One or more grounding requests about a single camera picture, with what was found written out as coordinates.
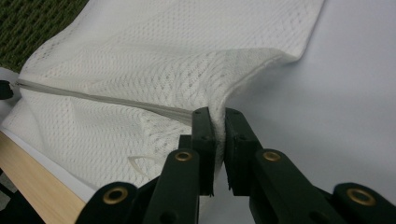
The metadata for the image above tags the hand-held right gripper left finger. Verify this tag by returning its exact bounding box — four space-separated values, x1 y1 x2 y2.
143 106 218 224

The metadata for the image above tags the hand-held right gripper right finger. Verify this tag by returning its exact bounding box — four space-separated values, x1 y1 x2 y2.
223 108 340 224

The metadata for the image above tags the green woven basket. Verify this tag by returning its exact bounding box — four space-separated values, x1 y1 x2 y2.
0 0 90 73

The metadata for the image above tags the white board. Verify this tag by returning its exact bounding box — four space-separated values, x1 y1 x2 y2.
0 0 396 224

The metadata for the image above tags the white mesh laundry bag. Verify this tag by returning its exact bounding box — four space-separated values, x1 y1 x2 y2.
1 0 326 190

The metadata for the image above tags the light wooden table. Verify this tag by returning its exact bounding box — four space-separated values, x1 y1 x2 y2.
0 130 87 224

